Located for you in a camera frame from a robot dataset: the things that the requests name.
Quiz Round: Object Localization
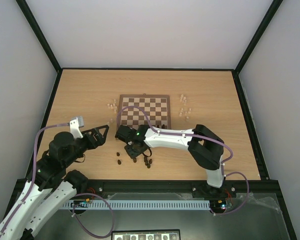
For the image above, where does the right circuit board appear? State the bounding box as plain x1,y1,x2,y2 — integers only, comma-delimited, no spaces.
212,198,234,209

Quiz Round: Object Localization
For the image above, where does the wooden chess board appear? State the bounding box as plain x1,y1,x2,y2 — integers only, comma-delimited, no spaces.
116,94,172,129

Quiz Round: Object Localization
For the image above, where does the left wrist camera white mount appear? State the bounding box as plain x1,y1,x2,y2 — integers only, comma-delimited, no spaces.
69,116,84,139

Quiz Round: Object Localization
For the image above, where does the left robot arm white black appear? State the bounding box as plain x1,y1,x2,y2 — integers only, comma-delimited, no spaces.
0,121,109,240

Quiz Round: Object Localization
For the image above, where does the black aluminium frame rail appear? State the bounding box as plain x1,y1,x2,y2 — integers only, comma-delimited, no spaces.
74,179,282,200

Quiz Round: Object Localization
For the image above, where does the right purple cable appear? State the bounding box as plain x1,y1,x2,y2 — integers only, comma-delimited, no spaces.
116,105,251,216

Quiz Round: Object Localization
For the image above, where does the circuit board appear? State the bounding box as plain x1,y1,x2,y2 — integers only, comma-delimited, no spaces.
212,198,234,209
72,198,93,208

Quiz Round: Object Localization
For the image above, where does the left circuit board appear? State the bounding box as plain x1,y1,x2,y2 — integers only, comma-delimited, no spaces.
72,198,93,208

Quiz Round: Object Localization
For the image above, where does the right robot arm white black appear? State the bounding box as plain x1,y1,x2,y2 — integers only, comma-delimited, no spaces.
115,124,226,196

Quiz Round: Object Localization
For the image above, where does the purple cable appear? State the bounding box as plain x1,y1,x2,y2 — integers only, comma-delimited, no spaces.
116,105,251,216
0,122,115,238

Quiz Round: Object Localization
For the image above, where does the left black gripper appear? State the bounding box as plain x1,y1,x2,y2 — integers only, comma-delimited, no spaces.
64,124,110,167

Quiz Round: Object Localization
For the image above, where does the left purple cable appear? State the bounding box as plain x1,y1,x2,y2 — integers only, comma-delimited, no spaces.
0,122,115,238

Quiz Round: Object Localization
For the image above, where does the grey slotted cable duct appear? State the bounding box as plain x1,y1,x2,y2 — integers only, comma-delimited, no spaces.
59,200,211,211

